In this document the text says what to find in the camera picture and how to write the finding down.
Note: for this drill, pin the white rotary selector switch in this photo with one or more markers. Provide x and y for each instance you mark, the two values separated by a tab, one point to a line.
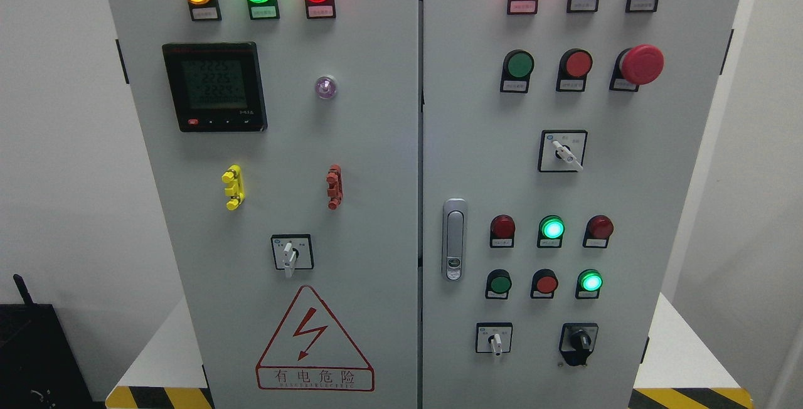
292	253

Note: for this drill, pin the red terminal connector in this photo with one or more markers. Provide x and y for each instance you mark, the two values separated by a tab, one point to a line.
334	187

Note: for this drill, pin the dark red indicator left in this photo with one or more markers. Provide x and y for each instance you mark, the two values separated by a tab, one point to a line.
501	232

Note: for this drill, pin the dark red indicator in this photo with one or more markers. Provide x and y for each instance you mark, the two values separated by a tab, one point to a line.
598	232
501	232

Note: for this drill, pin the clear white indicator lamp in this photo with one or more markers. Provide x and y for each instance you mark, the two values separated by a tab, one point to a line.
326	87

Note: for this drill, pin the green push button lower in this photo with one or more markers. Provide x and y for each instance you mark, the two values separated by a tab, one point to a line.
498	284

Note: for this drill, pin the left grey cabinet door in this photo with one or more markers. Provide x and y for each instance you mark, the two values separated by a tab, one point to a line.
365	252

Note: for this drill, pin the grey cabinet door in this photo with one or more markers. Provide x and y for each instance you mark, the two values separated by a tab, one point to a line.
483	146
365	252

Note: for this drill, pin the lit green indicator middle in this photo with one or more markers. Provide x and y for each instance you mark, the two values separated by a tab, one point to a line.
551	232

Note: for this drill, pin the green push button second row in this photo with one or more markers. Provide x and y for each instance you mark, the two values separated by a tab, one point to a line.
516	70

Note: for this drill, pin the yellow terminal connector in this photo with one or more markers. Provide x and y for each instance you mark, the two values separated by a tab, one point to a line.
233	182

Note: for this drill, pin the red push button lower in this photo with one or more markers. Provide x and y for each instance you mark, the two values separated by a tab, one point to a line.
544	284

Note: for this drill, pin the right grey cabinet door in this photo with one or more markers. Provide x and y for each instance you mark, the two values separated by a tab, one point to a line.
483	146

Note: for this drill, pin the red electrical hazard sticker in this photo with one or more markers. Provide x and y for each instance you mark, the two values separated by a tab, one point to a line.
310	350

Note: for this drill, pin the dark red indicator right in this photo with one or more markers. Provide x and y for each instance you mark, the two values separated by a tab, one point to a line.
598	232

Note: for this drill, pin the black digital power meter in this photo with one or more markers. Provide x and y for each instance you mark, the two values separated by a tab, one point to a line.
216	87

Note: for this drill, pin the red push button second row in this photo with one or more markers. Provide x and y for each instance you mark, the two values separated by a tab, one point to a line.
573	69

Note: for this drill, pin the lit green push button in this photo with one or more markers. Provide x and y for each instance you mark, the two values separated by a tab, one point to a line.
589	283

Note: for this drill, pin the red emergency stop button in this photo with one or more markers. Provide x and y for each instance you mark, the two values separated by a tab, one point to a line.
635	67

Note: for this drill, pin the white cabinet base platform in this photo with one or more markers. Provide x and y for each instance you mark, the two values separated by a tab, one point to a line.
678	370

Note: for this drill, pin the black box with antenna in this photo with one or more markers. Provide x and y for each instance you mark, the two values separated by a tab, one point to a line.
38	368

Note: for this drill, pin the silver door lock handle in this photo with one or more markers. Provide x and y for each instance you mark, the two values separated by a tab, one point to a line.
453	236

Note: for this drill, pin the white selector switch upper right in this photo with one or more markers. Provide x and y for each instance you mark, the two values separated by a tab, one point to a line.
562	151

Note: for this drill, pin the white selector switch lower right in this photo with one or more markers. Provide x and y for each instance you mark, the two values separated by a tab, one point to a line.
493	338

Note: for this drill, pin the black rotary knob switch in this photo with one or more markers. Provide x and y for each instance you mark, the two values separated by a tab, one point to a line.
577	342

